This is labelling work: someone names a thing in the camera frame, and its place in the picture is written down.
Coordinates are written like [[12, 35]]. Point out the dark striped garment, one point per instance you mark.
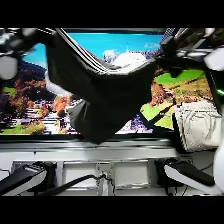
[[110, 90]]

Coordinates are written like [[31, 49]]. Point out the white garment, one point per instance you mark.
[[198, 126]]

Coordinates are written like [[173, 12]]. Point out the black garment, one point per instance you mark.
[[176, 133]]

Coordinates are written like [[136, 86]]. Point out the silver frame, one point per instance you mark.
[[83, 155]]

